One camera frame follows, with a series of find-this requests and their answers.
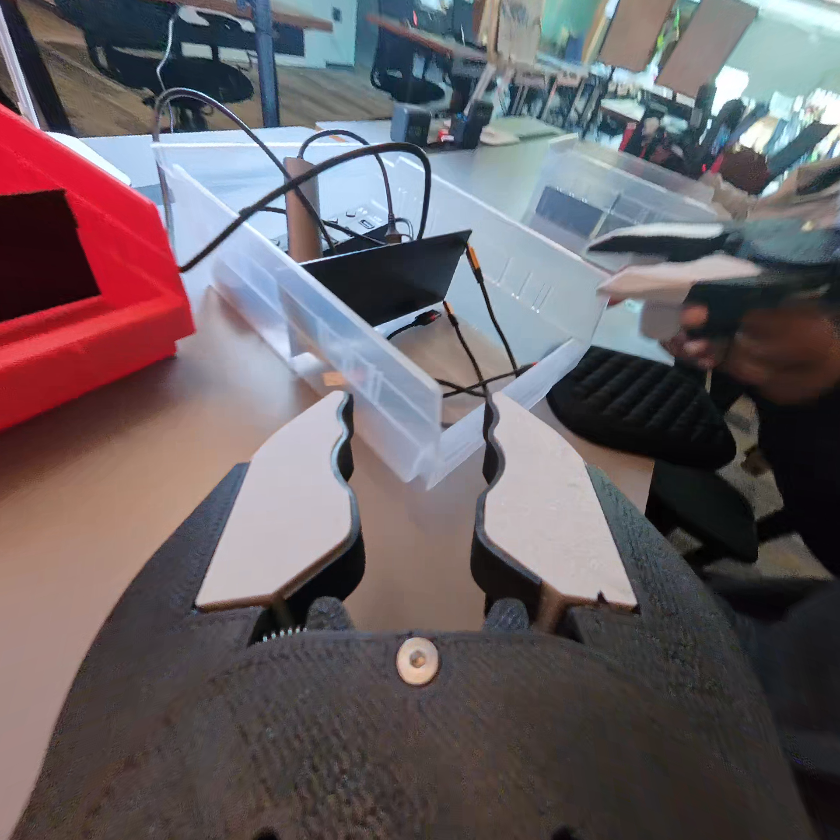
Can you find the black battery charger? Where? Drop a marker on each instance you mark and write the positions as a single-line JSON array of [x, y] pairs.
[[472, 124], [412, 128]]

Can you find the black office chair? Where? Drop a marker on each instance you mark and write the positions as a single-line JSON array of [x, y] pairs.
[[197, 79], [400, 65]]

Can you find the brown cylindrical power bank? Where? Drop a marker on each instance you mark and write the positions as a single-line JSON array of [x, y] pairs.
[[303, 210]]

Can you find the person's right forearm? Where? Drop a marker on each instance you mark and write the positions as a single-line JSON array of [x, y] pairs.
[[800, 459]]

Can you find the grey metal post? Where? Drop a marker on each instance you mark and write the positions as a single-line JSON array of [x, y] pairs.
[[268, 65]]

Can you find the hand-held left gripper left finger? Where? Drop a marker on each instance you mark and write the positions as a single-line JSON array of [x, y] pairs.
[[282, 518]]

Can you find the person's right hand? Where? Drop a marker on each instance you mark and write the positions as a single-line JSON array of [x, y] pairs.
[[774, 354]]

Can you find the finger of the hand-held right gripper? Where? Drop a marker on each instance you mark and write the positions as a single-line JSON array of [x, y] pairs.
[[676, 275], [656, 236]]

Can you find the small red plastic bin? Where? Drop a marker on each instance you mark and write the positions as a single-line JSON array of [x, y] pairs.
[[131, 328]]

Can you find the clear plastic bin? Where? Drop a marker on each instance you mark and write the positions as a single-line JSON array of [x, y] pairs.
[[656, 190], [367, 387]]

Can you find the black mesh cushion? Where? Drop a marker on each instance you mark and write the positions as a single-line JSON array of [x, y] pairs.
[[643, 407]]

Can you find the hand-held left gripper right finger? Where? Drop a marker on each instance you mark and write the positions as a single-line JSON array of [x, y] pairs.
[[551, 518]]

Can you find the brown backing board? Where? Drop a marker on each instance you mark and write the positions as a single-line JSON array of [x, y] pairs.
[[709, 46], [636, 33]]

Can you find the black divider panel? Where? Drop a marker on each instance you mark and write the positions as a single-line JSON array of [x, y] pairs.
[[387, 282]]

